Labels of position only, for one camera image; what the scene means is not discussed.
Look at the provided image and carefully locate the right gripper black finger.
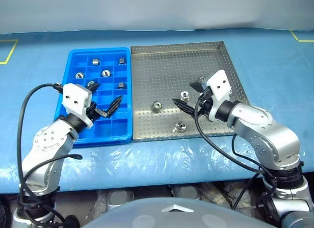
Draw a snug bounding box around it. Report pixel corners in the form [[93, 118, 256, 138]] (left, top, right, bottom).
[[172, 98, 198, 117], [189, 82, 205, 93]]

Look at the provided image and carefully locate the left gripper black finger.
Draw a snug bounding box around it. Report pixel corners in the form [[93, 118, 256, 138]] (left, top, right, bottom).
[[95, 95, 123, 119], [87, 83, 101, 94]]

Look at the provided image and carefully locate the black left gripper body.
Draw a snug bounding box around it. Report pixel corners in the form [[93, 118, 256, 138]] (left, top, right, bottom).
[[85, 101, 99, 122]]

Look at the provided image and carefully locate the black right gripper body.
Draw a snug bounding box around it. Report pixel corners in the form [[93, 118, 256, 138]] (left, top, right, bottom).
[[196, 84, 214, 118]]

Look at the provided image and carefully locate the blue compartment tray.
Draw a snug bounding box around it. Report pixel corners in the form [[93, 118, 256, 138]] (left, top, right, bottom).
[[53, 47, 133, 148]]

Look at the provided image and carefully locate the perforated metal tray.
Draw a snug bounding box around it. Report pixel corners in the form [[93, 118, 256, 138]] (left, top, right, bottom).
[[130, 41, 252, 143]]

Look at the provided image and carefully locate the crumpled clear plastic wrap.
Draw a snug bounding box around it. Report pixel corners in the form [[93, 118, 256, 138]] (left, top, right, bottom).
[[200, 182, 248, 209]]

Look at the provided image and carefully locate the grey robot torso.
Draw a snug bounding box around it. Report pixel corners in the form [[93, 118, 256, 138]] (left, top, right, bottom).
[[80, 197, 278, 228]]

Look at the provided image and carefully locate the black rounded object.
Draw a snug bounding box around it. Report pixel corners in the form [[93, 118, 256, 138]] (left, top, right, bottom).
[[0, 201, 12, 228]]

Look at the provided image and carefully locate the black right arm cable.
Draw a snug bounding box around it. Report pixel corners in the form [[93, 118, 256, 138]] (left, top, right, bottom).
[[193, 93, 278, 210]]

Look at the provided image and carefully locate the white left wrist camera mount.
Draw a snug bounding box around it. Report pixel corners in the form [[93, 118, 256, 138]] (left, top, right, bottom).
[[61, 82, 94, 129]]

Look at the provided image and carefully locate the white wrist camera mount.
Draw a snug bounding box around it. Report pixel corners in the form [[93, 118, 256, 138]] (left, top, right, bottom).
[[205, 70, 233, 122], [61, 82, 94, 129]]

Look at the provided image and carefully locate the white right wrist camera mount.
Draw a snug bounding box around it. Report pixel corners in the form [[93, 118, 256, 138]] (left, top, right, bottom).
[[205, 70, 233, 122]]

